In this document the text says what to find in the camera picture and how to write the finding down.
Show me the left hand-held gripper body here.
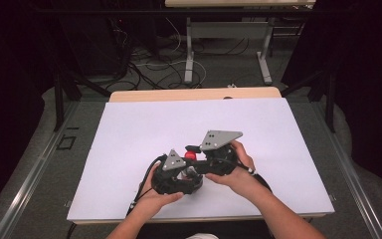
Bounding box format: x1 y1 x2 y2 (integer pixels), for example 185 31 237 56
151 148 188 195

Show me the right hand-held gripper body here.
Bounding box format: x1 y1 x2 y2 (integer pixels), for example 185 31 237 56
199 129 244 176

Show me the cola bottle with red cap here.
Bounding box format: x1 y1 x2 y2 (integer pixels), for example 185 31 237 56
178 150 202 187

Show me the person's left hand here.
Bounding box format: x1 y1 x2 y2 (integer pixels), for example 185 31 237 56
133 162 185 221

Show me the person's right hand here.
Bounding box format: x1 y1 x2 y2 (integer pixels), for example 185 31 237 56
204 139 271 201

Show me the person's dark clothing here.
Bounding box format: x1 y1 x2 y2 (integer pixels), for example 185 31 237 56
135 220 274 239

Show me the person's white garment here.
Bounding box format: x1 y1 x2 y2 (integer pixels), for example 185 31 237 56
183 232 221 239

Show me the white table mat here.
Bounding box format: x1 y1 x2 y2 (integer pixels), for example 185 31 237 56
67 97 336 224

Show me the wooden table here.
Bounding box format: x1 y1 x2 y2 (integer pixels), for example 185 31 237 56
108 87 283 104

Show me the desk with white legs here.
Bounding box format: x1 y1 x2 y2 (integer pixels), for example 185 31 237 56
164 0 316 86

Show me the black metal stand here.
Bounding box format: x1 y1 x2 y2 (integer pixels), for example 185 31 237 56
280 68 338 134
53 70 112 132

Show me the dark curtain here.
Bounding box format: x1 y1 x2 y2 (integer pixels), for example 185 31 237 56
280 0 382 200
0 0 61 222

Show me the left hand-held gripper black cable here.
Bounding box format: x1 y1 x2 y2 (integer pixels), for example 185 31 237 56
125 154 167 217

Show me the hand-held gripper black cable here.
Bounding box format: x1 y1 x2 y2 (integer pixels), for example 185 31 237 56
125 154 167 217
235 160 274 194

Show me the right hand-held gripper black cable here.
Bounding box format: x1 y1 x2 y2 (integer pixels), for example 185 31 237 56
235 160 274 194

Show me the white floor cable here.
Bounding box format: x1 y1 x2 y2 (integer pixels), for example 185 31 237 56
134 17 208 88

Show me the tangle of black floor cables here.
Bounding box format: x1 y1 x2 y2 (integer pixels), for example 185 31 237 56
107 18 251 92

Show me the metal floor rail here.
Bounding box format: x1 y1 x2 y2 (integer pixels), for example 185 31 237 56
0 101 81 239
310 102 382 239

